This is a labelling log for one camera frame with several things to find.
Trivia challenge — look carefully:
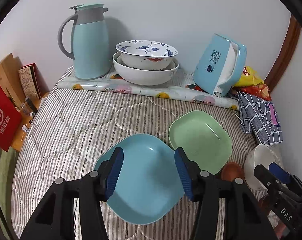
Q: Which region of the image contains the striped quilted table cover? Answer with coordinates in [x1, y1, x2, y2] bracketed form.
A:
[11, 87, 257, 236]

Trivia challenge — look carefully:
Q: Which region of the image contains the brown wooden door frame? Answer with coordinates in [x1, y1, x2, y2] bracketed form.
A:
[264, 15, 301, 92]

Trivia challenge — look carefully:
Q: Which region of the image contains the green plastic plate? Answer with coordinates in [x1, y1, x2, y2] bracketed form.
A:
[168, 111, 232, 175]

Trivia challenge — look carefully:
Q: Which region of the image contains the yellow chips bag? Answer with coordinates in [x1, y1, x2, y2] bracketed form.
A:
[233, 66, 264, 87]

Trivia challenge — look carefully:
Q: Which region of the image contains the person's hand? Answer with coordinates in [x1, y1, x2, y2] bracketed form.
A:
[274, 220, 287, 239]

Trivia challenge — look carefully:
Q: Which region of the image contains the red paper bag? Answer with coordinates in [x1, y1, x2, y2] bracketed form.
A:
[0, 86, 22, 152]

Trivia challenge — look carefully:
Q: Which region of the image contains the light blue thermos jug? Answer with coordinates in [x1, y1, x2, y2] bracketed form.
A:
[57, 4, 111, 80]

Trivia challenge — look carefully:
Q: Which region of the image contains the red snack bag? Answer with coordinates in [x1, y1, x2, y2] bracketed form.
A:
[239, 83, 271, 101]

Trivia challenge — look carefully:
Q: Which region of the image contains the fruit print rolled mat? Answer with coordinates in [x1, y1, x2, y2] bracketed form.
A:
[57, 68, 239, 111]

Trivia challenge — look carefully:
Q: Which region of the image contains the light blue electric kettle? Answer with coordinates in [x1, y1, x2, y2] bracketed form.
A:
[193, 34, 247, 97]

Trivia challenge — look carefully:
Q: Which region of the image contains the grey checkered cloth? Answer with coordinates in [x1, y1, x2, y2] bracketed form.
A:
[237, 92, 283, 146]

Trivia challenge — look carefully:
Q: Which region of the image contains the blue plastic plate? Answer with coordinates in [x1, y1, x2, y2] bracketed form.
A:
[95, 134, 184, 225]

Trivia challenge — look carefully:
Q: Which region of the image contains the patterned gift box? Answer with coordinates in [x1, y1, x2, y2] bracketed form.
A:
[18, 63, 49, 100]

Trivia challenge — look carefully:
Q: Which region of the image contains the blue patterned porcelain bowl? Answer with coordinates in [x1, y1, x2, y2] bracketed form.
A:
[115, 40, 178, 70]

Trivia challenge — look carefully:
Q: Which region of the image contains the brown small bowl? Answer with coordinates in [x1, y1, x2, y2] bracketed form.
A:
[258, 194, 271, 217]
[221, 162, 245, 181]

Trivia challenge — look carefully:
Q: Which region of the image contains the large white porcelain bowl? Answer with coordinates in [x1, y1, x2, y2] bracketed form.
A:
[112, 53, 180, 86]

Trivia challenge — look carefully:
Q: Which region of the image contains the brown paper bag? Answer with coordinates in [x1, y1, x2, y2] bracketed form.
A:
[0, 53, 25, 109]

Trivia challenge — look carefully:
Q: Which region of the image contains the white ceramic bowl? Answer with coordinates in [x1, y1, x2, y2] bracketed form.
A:
[244, 144, 276, 191]

